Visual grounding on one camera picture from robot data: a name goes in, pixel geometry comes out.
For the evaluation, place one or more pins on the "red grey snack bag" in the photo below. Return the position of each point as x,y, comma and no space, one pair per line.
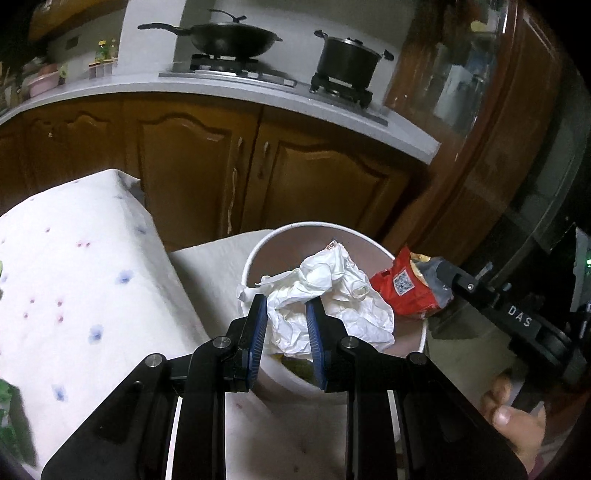
406,286

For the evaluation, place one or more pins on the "wooden lower cabinets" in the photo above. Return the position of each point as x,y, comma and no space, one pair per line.
194,170

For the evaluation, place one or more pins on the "person's right hand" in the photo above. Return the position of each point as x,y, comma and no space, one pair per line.
512,424

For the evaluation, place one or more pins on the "black wok with lid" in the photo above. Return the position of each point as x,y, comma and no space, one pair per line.
231,39

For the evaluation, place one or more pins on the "floral white tablecloth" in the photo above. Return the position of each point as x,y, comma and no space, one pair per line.
92,286

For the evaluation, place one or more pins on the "white paper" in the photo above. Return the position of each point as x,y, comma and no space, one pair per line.
332,290

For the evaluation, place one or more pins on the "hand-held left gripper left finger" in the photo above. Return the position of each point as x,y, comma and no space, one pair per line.
256,341

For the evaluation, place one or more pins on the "gas stove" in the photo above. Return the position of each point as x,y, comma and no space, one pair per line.
258,76

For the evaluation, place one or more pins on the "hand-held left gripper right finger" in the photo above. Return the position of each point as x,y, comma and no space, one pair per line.
316,341

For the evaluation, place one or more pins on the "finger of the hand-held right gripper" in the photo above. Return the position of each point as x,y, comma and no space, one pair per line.
489,300

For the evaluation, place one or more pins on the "pink basin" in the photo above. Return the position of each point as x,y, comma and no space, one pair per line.
42,83

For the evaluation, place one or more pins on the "white round trash bin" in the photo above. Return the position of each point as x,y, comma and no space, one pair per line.
277,249

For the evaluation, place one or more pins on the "black cooking pot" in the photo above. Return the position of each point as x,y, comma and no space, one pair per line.
344,60

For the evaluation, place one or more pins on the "wooden glass door cabinet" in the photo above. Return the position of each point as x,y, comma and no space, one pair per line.
485,115

